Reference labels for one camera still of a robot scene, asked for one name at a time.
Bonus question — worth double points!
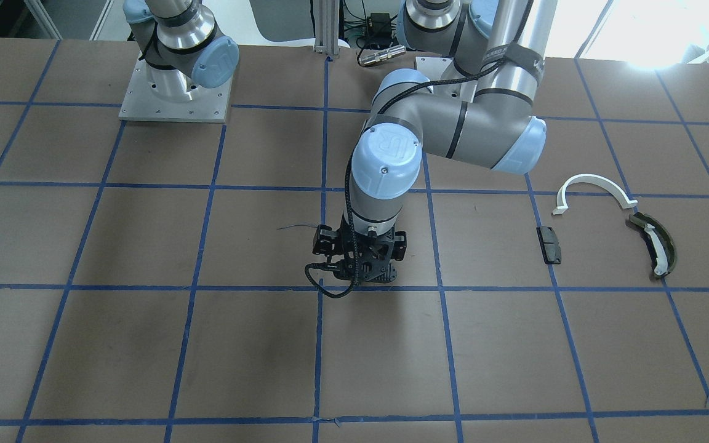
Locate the black cables on bench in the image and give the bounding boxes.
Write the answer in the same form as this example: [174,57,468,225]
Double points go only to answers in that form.
[342,0,404,50]

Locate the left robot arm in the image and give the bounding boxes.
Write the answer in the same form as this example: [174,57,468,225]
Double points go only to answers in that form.
[306,1,557,281]

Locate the black power adapter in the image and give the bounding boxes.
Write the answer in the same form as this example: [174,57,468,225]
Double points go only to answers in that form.
[366,12,392,38]

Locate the aluminium frame post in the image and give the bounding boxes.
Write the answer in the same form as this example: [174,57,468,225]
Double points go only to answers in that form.
[310,1,341,60]

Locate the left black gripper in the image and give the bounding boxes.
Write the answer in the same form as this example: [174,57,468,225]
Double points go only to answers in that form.
[312,221,407,274]

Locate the white curved plastic clip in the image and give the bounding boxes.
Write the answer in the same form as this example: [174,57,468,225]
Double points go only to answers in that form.
[551,174,638,215]

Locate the black brake pad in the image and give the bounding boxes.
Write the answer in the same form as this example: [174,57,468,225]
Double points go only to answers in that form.
[535,225,562,265]

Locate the dark green brake shoe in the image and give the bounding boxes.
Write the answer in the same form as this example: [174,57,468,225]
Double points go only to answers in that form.
[627,212,678,279]

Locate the silver cylindrical connector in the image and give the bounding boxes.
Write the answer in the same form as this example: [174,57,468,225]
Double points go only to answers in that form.
[357,44,406,68]

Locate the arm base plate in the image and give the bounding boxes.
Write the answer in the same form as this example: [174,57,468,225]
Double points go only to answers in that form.
[119,58,239,124]
[415,56,453,81]

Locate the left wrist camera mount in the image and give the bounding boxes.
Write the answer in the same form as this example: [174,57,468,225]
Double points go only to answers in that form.
[304,229,407,299]

